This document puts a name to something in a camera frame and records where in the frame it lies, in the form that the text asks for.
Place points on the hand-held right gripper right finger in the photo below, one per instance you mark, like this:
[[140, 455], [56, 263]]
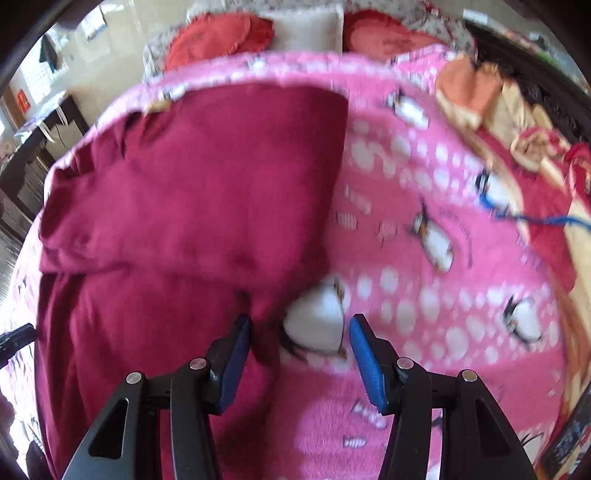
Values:
[[367, 364]]

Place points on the floral bedspread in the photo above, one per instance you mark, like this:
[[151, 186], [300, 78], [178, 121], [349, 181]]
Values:
[[157, 50]]

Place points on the maroon garment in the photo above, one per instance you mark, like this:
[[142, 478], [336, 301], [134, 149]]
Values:
[[184, 221]]

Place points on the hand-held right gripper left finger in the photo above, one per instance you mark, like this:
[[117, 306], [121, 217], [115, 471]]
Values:
[[233, 357]]

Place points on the red round cushion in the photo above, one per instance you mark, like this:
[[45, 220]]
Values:
[[388, 39], [217, 39]]

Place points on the dark wooden headboard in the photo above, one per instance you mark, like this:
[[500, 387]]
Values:
[[540, 78]]

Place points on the orange cloth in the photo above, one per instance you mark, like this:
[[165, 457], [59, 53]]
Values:
[[471, 87]]

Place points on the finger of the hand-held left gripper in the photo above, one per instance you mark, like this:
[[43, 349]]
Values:
[[16, 339]]

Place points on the white pillow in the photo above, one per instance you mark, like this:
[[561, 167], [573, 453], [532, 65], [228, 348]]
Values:
[[307, 30]]

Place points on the dark side table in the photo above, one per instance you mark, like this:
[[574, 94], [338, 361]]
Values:
[[41, 147]]

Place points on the pink penguin print blanket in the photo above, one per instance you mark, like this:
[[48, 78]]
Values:
[[415, 277]]

